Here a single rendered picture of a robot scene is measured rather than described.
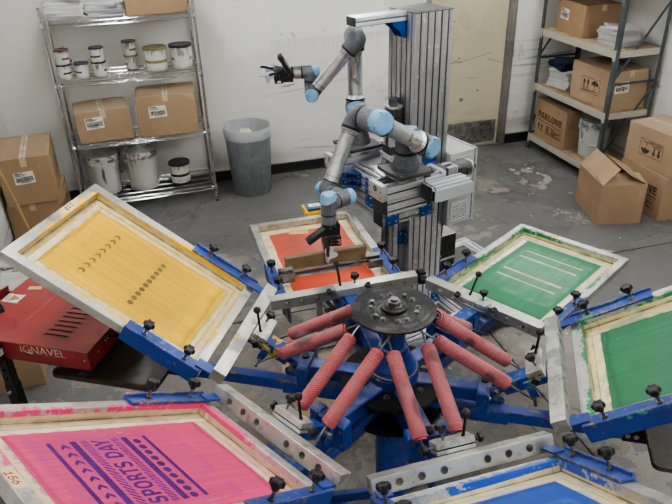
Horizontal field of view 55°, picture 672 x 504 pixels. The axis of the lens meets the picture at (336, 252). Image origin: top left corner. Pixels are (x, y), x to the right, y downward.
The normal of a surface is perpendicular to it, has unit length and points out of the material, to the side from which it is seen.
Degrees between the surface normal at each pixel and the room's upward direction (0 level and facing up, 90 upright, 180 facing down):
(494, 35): 90
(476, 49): 90
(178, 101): 87
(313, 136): 90
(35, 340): 0
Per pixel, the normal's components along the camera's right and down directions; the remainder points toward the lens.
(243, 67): 0.28, 0.46
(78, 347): -0.03, -0.87
